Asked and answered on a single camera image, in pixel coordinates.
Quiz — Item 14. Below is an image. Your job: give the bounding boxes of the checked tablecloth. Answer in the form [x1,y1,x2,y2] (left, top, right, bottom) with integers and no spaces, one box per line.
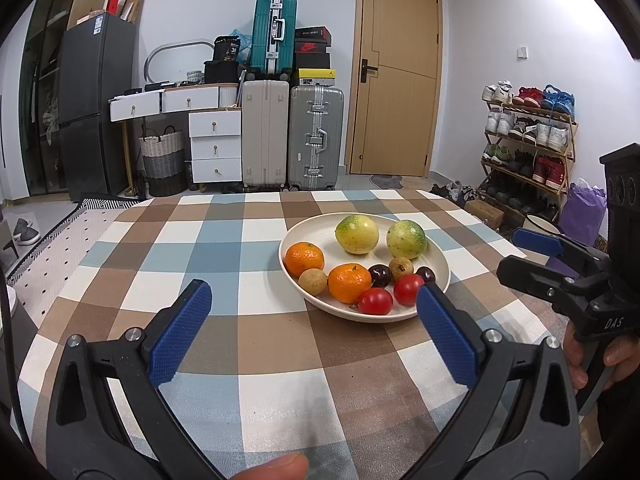
[15,189,608,480]

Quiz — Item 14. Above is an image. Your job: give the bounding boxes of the person's right forearm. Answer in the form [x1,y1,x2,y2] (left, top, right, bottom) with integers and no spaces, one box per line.
[575,375,640,466]

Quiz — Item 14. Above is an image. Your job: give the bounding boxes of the red tomato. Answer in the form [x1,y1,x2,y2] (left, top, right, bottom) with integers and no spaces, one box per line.
[393,273,426,307]
[357,287,394,316]

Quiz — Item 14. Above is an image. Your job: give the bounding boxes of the silver suitcase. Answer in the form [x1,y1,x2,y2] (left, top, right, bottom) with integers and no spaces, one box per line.
[288,86,345,192]

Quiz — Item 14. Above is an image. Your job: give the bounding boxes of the beige suitcase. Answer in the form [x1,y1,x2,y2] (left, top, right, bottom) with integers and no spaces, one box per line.
[241,80,291,192]

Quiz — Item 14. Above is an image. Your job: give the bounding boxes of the cream oval plate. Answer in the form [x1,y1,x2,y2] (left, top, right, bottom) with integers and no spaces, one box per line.
[278,214,452,323]

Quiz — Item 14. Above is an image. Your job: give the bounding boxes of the patterned grey rug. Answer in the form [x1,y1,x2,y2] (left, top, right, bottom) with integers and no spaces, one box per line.
[5,197,141,311]

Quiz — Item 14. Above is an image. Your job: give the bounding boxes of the dark grey refrigerator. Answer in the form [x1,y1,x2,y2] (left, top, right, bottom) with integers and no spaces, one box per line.
[57,12,138,201]

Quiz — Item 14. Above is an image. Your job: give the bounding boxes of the dark glass wardrobe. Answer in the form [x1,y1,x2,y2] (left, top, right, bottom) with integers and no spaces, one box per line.
[20,0,91,196]

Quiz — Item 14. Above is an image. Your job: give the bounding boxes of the black storage box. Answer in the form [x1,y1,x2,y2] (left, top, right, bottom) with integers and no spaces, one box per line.
[204,60,243,85]

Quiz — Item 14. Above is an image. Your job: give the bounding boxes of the person's left hand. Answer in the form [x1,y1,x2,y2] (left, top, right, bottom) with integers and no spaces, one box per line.
[232,452,310,480]

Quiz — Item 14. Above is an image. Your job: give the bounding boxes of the person's right hand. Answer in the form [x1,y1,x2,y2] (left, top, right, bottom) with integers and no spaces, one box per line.
[564,317,640,393]

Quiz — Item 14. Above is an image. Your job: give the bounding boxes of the teal suitcase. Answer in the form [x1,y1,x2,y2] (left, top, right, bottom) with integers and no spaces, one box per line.
[250,0,298,78]

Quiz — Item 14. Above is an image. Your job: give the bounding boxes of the wooden door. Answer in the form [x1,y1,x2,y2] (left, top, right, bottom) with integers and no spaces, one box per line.
[350,0,443,178]

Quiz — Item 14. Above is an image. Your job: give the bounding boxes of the small brown longan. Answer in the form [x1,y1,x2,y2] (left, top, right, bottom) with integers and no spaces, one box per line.
[298,268,329,294]

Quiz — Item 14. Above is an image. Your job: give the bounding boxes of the brown cardboard box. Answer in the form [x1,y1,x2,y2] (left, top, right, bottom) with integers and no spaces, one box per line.
[465,200,505,231]

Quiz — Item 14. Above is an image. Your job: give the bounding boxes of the yellow green round melon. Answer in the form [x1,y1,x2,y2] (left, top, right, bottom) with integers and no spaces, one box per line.
[334,214,379,255]

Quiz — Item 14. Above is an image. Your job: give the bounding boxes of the blue plastic bag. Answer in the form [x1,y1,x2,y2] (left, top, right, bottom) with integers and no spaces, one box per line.
[232,29,253,63]

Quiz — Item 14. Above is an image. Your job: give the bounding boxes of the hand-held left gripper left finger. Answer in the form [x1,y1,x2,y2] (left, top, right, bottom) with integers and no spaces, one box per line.
[46,279,223,480]

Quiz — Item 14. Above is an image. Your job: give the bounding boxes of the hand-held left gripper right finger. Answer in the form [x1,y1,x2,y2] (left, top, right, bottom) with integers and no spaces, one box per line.
[400,282,581,480]

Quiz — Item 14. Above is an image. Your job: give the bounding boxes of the grey slippers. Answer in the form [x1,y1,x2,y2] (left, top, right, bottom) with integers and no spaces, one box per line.
[12,217,41,246]

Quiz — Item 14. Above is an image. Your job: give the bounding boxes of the metal oval hoop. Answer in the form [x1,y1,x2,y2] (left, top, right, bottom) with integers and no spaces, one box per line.
[145,40,216,83]

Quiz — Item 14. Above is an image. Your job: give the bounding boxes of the pile of shoes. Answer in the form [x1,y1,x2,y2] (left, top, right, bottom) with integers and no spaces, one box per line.
[430,180,481,206]

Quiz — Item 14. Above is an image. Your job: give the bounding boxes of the woven laundry basket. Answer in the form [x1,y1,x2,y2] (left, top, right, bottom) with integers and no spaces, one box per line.
[139,127,186,197]

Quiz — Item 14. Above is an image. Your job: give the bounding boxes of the black red shoe box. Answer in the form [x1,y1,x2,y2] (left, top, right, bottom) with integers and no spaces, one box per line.
[294,27,332,70]

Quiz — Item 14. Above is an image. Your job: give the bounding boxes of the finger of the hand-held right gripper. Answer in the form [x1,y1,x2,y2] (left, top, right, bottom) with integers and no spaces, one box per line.
[512,227,609,281]
[496,255,592,317]

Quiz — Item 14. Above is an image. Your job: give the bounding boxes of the black paper bag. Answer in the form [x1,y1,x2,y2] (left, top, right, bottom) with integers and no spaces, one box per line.
[213,36,241,63]

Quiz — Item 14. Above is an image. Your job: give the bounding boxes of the white drawer desk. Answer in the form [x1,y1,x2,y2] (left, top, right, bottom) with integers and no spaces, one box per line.
[109,82,243,193]

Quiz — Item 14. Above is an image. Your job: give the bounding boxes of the purple bag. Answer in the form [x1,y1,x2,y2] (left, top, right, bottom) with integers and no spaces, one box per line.
[557,182,607,246]

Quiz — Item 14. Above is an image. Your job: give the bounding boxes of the yellow black shoe box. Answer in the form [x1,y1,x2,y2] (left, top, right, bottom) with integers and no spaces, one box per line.
[291,67,335,87]

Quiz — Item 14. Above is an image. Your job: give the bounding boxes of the yellow brown pear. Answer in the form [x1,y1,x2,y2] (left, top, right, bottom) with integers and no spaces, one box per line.
[388,257,414,282]

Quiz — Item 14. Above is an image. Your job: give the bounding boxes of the rows of sneakers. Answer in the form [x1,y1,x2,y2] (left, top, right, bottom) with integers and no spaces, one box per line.
[480,80,576,213]

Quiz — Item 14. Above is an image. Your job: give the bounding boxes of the orange mandarin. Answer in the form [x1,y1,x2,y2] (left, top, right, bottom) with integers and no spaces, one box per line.
[284,241,325,278]
[327,263,372,304]

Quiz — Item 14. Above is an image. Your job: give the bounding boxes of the white basin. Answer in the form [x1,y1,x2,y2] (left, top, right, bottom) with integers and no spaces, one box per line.
[525,214,561,235]

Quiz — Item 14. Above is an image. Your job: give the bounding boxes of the wooden shoe rack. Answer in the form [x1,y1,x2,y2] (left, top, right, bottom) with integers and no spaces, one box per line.
[477,85,579,221]

